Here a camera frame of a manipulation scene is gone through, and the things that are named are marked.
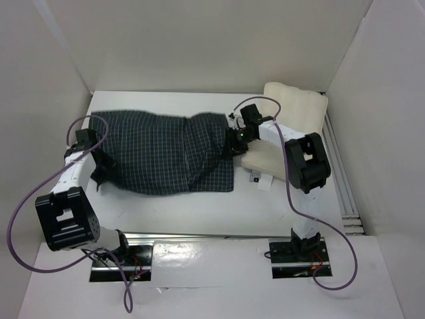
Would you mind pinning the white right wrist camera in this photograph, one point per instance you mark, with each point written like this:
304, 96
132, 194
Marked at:
236, 120

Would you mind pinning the cream white pillow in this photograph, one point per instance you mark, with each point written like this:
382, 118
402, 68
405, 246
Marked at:
302, 110

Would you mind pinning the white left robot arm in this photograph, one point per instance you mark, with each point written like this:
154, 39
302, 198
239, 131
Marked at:
67, 218

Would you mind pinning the aluminium front rail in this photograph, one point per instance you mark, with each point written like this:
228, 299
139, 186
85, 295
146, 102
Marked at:
158, 236

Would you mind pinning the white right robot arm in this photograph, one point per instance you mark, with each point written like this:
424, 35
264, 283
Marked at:
306, 168

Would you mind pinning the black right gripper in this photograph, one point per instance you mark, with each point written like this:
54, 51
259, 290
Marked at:
234, 143

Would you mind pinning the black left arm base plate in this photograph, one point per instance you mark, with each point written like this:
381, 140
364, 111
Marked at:
136, 265

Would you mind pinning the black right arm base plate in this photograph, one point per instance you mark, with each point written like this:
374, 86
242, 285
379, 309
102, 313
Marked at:
285, 263

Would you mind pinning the aluminium side rail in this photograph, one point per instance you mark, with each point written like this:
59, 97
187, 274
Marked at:
352, 222

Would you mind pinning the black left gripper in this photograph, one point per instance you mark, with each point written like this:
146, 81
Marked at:
98, 176

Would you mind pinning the dark plaid pillowcase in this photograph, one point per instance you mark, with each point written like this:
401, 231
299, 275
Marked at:
165, 155

